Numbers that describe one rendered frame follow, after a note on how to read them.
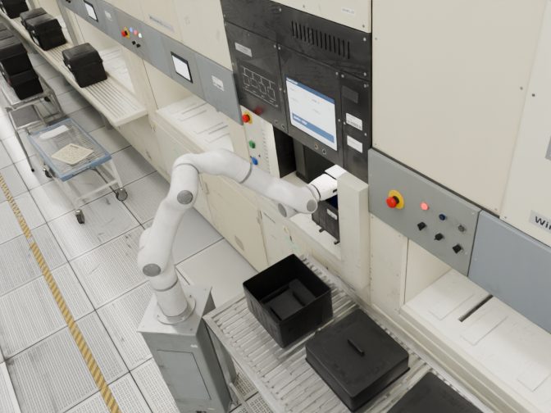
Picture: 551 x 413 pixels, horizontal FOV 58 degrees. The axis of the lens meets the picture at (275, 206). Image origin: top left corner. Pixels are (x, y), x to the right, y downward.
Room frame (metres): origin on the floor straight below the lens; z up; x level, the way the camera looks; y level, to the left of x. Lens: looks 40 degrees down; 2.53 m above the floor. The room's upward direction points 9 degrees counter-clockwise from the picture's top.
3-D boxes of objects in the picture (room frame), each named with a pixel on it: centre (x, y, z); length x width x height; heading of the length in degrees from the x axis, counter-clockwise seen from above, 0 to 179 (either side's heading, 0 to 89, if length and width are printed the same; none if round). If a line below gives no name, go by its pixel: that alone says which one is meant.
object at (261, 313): (1.40, 0.01, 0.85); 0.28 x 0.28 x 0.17; 28
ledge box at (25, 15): (5.49, 2.15, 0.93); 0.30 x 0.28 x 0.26; 26
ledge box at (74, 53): (4.19, 1.41, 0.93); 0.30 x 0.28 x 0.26; 27
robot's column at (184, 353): (1.53, 0.53, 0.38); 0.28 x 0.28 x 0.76; 75
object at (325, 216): (1.67, -0.30, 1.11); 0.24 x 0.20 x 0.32; 30
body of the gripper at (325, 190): (1.61, -0.20, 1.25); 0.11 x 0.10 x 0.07; 120
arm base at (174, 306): (1.53, 0.53, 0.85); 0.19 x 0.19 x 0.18
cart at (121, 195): (3.74, 1.63, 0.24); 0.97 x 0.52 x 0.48; 32
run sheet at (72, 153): (3.57, 1.56, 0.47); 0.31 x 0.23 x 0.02; 51
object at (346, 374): (1.09, -0.22, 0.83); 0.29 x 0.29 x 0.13; 28
